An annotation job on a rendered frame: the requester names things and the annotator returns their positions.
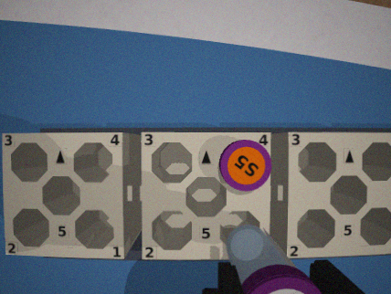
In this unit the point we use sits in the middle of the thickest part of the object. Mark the blue flat mat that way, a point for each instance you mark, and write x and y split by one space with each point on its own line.
56 76

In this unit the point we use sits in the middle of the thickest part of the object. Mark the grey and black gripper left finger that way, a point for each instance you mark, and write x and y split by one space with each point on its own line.
228 280

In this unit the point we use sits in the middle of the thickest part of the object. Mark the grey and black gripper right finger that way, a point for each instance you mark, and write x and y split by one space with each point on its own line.
330 280

